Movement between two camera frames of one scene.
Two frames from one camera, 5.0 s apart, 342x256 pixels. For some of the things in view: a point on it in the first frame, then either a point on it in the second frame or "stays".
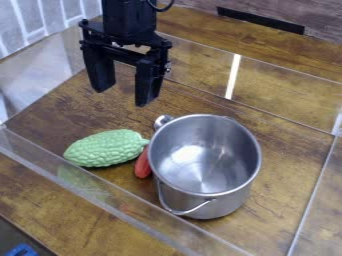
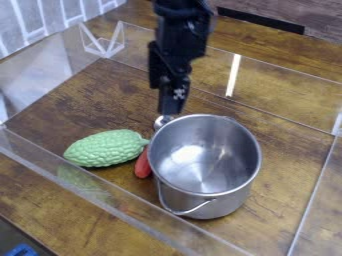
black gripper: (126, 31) -> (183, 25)
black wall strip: (259, 20) stays
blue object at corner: (22, 250) stays
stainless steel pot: (205, 157) stays
